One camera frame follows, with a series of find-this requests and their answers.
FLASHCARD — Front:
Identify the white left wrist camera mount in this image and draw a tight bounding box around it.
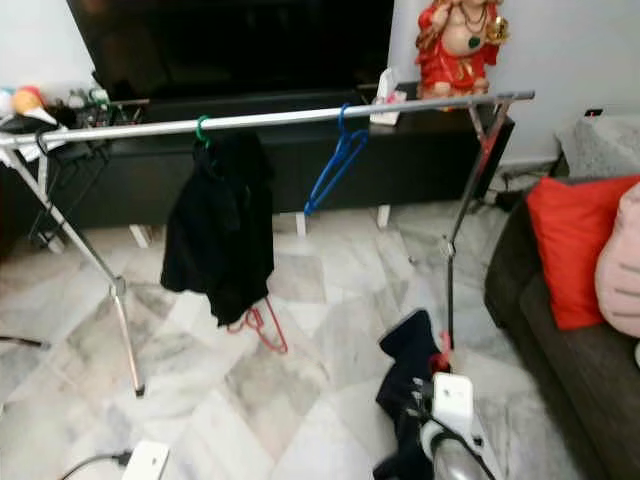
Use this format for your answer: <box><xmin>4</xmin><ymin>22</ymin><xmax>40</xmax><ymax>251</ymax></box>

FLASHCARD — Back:
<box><xmin>122</xmin><ymin>440</ymin><xmax>171</xmax><ymax>480</ymax></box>

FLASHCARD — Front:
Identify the navy t-shirt red collar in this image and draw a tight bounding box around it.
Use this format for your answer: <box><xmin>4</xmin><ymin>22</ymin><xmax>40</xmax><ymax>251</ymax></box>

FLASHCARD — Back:
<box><xmin>372</xmin><ymin>308</ymin><xmax>456</xmax><ymax>480</ymax></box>

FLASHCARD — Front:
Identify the silver metal clothes rack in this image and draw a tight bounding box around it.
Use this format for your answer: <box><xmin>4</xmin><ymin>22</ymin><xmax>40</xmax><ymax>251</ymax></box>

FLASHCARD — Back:
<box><xmin>0</xmin><ymin>90</ymin><xmax>537</xmax><ymax>399</ymax></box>

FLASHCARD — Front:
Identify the grey armrest cover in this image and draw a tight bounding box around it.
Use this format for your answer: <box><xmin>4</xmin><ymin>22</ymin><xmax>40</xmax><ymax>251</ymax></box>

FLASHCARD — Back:
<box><xmin>555</xmin><ymin>115</ymin><xmax>640</xmax><ymax>183</ymax></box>

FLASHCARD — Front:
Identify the dark brown fabric sofa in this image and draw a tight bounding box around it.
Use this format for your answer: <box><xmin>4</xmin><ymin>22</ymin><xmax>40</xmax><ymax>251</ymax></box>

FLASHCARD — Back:
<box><xmin>483</xmin><ymin>180</ymin><xmax>640</xmax><ymax>480</ymax></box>

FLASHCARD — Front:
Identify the orange round plush toy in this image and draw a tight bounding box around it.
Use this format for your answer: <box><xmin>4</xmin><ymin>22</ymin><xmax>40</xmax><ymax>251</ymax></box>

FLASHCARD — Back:
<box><xmin>10</xmin><ymin>87</ymin><xmax>46</xmax><ymax>116</ymax></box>

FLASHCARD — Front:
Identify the blue plastic hanger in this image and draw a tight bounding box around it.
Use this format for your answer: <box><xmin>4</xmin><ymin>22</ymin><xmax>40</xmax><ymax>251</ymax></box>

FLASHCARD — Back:
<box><xmin>303</xmin><ymin>103</ymin><xmax>371</xmax><ymax>217</ymax></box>

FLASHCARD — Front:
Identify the pink cat plush pillow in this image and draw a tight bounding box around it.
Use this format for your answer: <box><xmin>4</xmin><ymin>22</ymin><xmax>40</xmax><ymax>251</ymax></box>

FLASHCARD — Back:
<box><xmin>595</xmin><ymin>180</ymin><xmax>640</xmax><ymax>366</ymax></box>

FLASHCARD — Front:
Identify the white green mug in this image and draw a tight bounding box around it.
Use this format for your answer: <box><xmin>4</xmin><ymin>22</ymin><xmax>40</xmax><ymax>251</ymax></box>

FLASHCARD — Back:
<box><xmin>75</xmin><ymin>88</ymin><xmax>111</xmax><ymax>111</ymax></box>

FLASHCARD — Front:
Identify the black tv cabinet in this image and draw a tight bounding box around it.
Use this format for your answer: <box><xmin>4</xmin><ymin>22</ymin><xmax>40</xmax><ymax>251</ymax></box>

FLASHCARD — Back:
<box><xmin>0</xmin><ymin>85</ymin><xmax>516</xmax><ymax>241</ymax></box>

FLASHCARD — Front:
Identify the black pouch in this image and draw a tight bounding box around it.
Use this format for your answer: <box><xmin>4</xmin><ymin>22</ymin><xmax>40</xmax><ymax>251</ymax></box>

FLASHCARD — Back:
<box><xmin>5</xmin><ymin>115</ymin><xmax>41</xmax><ymax>136</ymax></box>

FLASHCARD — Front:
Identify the black printed t-shirt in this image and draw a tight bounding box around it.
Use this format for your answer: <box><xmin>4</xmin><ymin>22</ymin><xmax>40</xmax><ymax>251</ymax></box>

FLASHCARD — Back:
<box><xmin>160</xmin><ymin>132</ymin><xmax>276</xmax><ymax>328</ymax></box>

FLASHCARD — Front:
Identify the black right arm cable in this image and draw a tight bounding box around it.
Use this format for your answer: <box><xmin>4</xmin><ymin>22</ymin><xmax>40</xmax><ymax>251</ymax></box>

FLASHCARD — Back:
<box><xmin>435</xmin><ymin>425</ymin><xmax>501</xmax><ymax>480</ymax></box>

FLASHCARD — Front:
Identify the red laughing buddha statue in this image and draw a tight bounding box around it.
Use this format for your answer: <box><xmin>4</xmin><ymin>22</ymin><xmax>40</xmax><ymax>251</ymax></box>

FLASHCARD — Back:
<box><xmin>415</xmin><ymin>0</ymin><xmax>511</xmax><ymax>101</ymax></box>

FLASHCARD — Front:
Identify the green plastic hanger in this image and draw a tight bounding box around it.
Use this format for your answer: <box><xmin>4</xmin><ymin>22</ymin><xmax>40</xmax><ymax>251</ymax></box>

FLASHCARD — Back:
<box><xmin>193</xmin><ymin>115</ymin><xmax>213</xmax><ymax>149</ymax></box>

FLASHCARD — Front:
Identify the black television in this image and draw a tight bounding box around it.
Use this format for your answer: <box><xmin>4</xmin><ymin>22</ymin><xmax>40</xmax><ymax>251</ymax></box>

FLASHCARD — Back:
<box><xmin>65</xmin><ymin>0</ymin><xmax>396</xmax><ymax>101</ymax></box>

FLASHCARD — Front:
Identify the red cushion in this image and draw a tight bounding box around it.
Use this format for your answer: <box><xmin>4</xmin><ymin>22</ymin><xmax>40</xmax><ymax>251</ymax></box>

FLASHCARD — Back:
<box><xmin>525</xmin><ymin>175</ymin><xmax>640</xmax><ymax>331</ymax></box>

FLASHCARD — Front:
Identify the white pink small package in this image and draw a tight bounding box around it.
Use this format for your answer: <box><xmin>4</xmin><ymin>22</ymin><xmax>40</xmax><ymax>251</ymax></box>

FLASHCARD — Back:
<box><xmin>370</xmin><ymin>68</ymin><xmax>406</xmax><ymax>126</ymax></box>

